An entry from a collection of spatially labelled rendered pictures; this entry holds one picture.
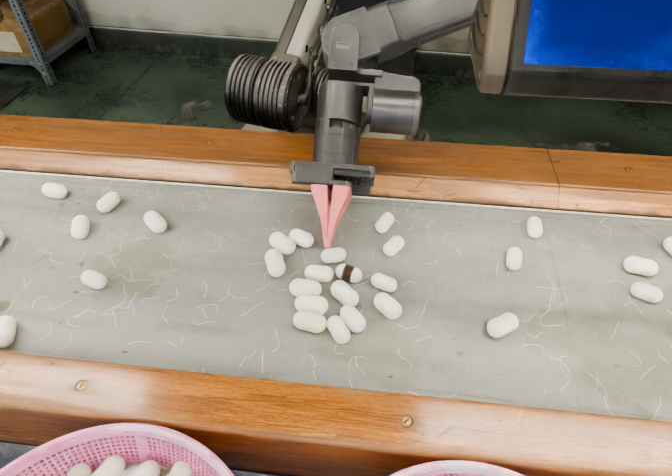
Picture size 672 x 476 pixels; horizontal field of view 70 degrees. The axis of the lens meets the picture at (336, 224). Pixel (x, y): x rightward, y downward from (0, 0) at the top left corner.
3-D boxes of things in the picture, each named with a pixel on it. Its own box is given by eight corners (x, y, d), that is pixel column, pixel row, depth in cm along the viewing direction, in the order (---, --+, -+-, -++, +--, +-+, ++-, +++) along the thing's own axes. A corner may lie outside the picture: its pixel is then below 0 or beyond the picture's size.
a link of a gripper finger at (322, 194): (365, 250, 56) (372, 170, 57) (304, 245, 56) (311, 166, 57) (366, 252, 63) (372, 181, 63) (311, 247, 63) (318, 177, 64)
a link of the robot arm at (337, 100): (320, 87, 64) (319, 70, 59) (372, 91, 64) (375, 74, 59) (316, 138, 64) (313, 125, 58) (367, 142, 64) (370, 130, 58)
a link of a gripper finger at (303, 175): (345, 248, 56) (351, 169, 57) (284, 243, 57) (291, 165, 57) (347, 250, 63) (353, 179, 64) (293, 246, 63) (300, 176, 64)
